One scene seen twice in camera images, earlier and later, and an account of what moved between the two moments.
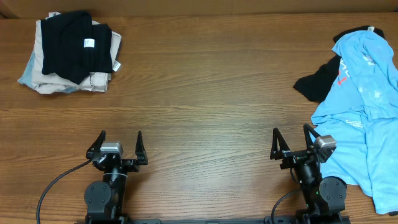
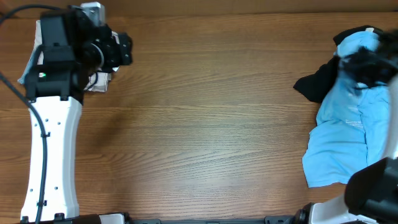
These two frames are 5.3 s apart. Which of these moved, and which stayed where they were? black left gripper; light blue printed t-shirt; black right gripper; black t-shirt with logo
Moved: black right gripper; black left gripper
Stayed: light blue printed t-shirt; black t-shirt with logo
